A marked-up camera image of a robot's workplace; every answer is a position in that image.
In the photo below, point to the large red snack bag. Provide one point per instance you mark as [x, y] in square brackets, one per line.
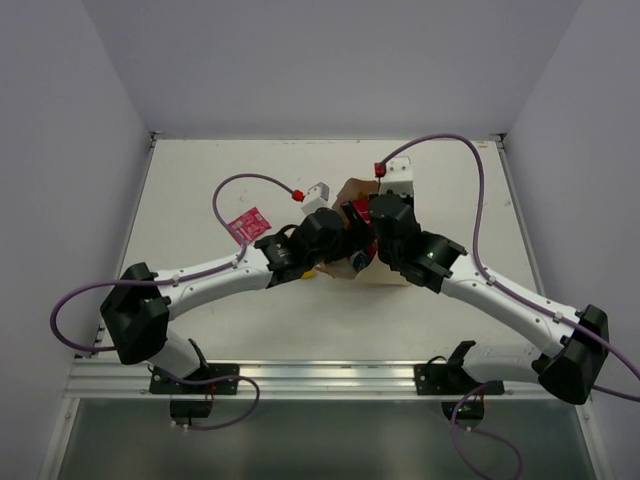
[365, 234]

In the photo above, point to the brown paper bag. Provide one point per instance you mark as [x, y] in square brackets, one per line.
[376, 273]

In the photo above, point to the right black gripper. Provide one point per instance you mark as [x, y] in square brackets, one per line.
[407, 198]

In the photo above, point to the small pink snack packet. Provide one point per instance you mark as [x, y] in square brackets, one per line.
[249, 226]

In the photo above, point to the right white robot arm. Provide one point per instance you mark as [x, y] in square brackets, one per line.
[563, 351]

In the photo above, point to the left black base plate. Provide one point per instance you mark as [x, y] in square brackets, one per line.
[214, 379]

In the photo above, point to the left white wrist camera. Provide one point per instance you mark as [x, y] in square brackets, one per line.
[314, 198]

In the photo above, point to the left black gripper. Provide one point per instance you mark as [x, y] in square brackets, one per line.
[353, 220]

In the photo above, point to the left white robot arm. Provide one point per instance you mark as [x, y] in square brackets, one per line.
[138, 310]

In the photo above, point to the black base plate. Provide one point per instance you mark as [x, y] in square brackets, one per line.
[450, 380]
[214, 379]

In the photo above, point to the aluminium mounting rail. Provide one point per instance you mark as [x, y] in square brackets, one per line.
[277, 380]

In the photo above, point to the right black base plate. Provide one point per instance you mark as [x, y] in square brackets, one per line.
[450, 380]

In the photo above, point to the blue white snack bag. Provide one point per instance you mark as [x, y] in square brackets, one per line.
[360, 260]

